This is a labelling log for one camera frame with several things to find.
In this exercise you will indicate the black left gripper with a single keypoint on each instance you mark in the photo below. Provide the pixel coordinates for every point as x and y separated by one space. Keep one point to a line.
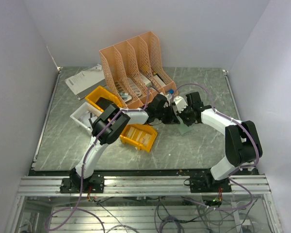
172 119

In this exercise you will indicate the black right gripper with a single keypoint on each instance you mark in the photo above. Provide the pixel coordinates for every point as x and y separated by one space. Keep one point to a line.
188 123

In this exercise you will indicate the yellow bin with cards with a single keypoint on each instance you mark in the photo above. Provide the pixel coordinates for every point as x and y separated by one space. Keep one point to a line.
142 137

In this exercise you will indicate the yellow bin with black items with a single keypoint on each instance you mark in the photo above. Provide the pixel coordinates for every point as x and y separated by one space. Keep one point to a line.
100 98

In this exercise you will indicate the white bin with cards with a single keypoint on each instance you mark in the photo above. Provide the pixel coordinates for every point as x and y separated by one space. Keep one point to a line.
85 116

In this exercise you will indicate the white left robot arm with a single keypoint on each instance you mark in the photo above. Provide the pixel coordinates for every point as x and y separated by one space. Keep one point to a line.
107 128

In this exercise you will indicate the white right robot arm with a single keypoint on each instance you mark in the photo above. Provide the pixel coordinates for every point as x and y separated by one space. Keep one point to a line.
242 144

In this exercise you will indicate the white stapler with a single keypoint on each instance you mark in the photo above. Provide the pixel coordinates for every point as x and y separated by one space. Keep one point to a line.
126 97

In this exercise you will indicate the peach plastic file organizer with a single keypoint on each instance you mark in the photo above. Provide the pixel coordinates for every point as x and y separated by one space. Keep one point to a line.
134 66

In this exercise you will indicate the white paper booklet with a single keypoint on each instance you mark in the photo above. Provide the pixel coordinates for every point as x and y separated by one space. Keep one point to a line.
84 82

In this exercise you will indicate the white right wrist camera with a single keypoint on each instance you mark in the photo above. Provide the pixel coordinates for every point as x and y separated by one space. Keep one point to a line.
179 104

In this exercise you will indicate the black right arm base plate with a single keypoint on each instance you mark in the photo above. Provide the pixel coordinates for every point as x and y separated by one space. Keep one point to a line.
207 185

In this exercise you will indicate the aluminium frame rail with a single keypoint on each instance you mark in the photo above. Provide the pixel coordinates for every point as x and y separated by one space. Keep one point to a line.
142 186

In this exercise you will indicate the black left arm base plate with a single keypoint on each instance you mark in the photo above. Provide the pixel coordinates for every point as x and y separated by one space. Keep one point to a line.
90 185

